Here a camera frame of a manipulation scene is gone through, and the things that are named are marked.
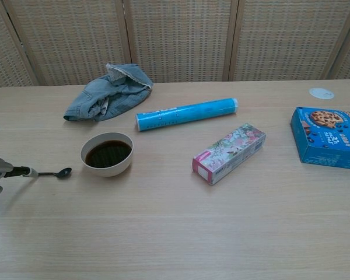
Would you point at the black plastic spoon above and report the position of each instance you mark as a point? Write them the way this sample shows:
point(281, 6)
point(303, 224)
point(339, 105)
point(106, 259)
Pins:
point(64, 173)

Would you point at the floral pink-ended carton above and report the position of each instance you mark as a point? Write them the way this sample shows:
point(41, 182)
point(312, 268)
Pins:
point(230, 151)

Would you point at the white bowl of dark liquid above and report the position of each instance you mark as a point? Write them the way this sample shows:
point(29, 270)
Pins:
point(105, 170)

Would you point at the woven folding screen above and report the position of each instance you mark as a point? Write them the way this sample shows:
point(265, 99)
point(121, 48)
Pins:
point(181, 38)

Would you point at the blue cookie box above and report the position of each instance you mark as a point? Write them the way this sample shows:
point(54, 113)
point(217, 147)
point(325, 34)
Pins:
point(329, 146)

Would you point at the blue denim cloth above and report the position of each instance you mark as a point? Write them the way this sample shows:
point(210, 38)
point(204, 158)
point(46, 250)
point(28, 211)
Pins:
point(84, 102)

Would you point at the blue cling film roll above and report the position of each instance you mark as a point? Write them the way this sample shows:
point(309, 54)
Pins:
point(186, 114)

